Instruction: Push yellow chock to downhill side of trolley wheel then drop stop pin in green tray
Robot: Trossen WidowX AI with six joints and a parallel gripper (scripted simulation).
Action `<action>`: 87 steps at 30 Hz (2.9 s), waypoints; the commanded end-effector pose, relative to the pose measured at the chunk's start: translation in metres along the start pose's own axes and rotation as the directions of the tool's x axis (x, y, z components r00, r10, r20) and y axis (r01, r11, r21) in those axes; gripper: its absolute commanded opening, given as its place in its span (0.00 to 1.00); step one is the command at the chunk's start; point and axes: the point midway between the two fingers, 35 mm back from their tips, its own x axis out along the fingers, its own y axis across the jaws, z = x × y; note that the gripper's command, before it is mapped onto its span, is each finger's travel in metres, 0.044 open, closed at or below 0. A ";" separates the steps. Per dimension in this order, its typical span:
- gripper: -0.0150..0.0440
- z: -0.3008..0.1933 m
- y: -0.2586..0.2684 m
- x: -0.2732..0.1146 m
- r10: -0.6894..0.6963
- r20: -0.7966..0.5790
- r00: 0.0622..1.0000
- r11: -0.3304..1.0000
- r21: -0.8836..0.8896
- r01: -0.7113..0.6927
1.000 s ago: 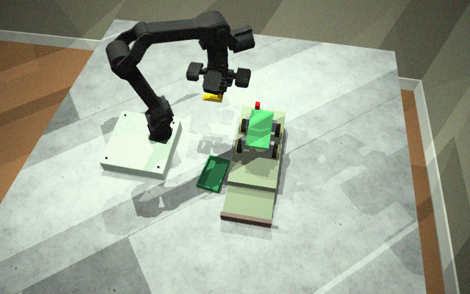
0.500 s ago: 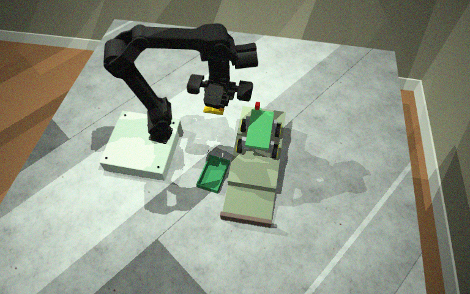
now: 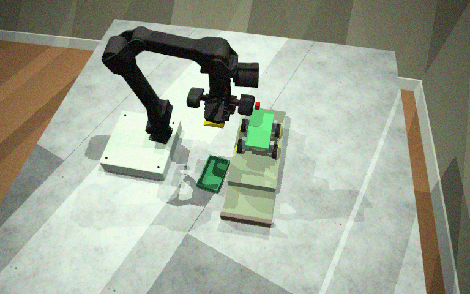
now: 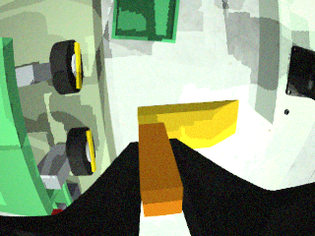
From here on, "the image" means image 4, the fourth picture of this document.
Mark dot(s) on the red-headed pin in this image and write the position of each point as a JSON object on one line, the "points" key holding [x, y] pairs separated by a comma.
{"points": [[60, 208]]}

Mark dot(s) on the pale green ramp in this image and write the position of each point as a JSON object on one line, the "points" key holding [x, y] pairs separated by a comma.
{"points": [[34, 25]]}

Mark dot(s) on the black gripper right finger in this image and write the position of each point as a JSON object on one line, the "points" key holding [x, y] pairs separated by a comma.
{"points": [[218, 203]]}

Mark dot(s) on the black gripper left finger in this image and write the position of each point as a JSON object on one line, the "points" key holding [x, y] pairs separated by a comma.
{"points": [[110, 207]]}

